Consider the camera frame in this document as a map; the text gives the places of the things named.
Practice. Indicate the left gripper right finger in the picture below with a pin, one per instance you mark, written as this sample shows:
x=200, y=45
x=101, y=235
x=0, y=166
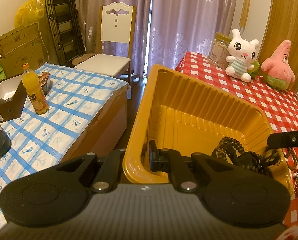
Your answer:
x=174, y=164

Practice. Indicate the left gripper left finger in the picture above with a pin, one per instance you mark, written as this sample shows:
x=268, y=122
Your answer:
x=109, y=174

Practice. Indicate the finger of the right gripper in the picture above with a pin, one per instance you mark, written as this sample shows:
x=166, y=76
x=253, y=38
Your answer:
x=283, y=140

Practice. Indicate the yellow plastic tray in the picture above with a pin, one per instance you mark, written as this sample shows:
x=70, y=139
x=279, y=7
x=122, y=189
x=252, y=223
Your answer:
x=188, y=115

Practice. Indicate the red checkered tablecloth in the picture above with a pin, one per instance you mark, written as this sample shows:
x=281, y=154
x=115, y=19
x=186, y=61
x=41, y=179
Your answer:
x=281, y=108

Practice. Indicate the low wooden table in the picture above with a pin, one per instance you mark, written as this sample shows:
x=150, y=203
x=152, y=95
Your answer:
x=104, y=130

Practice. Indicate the pink starfish plush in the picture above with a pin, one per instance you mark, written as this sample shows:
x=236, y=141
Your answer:
x=276, y=70

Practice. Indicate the blue checkered tablecloth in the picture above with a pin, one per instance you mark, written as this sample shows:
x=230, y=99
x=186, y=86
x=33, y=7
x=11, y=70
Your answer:
x=41, y=141

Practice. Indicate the white bunny plush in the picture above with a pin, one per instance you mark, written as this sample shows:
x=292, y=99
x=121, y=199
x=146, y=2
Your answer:
x=242, y=54

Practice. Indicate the nut jar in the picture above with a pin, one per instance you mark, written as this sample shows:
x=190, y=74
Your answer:
x=219, y=50

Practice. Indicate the snack cup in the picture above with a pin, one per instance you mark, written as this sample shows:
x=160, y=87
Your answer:
x=45, y=82

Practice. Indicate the open brown box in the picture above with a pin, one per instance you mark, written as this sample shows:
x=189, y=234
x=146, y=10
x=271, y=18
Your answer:
x=12, y=98

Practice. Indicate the orange juice bottle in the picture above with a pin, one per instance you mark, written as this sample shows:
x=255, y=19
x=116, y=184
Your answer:
x=34, y=90

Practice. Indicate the purple curtain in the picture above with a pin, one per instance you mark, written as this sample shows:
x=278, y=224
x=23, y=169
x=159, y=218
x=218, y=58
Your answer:
x=164, y=29

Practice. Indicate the white wooden chair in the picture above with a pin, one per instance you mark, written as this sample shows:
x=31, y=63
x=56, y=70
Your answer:
x=114, y=42

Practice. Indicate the cardboard box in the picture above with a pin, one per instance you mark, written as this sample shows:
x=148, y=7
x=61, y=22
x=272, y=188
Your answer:
x=19, y=46

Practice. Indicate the yellow plastic bag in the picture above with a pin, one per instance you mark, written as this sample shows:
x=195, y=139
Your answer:
x=29, y=12

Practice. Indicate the black folding rack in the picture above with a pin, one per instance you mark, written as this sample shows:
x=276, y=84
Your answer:
x=66, y=33

